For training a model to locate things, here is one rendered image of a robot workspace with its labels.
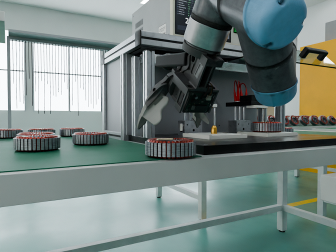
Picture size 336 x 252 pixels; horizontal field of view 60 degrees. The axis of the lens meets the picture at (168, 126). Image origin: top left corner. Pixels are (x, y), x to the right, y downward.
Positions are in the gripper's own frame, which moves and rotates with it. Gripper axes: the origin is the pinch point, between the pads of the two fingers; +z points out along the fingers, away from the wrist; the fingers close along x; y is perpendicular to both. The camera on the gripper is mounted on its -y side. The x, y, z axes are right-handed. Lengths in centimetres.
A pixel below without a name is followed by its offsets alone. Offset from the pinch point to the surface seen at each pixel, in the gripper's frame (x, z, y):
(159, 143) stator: -4.5, -0.1, 5.8
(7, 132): -31, 48, -60
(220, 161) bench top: 9.6, 2.4, 9.9
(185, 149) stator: 0.3, -0.4, 8.2
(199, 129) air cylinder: 30.9, 20.3, -23.8
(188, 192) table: 105, 139, -87
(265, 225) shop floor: 142, 126, -34
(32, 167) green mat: -27.8, 3.4, 6.1
